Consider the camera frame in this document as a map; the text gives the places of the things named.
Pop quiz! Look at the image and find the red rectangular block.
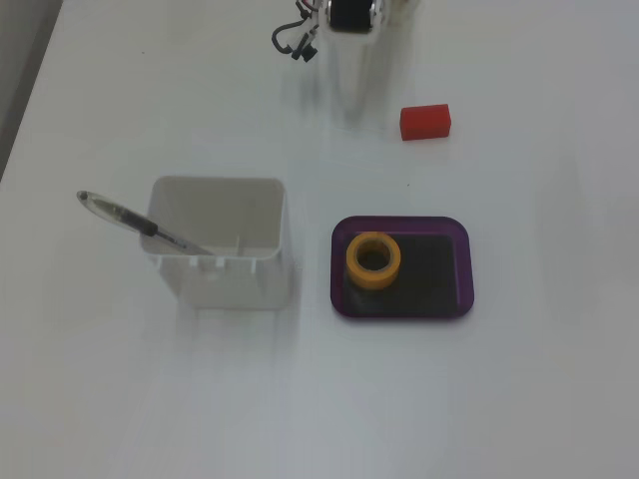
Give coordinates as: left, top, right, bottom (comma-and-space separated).
399, 103, 453, 142

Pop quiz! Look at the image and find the clear black ballpoint pen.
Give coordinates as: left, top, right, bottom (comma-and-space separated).
76, 190, 217, 256

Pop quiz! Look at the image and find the white plastic box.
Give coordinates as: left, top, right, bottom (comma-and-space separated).
139, 175, 293, 311

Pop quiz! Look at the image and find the purple metal tray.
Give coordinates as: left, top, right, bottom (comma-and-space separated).
329, 215, 475, 320

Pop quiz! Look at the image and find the yellow tape roll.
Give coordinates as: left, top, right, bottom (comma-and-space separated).
345, 231, 402, 290

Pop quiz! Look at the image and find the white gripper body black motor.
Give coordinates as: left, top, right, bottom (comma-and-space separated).
320, 0, 388, 48

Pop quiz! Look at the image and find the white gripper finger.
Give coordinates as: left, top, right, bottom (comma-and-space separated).
322, 32, 354, 120
353, 34, 384, 122

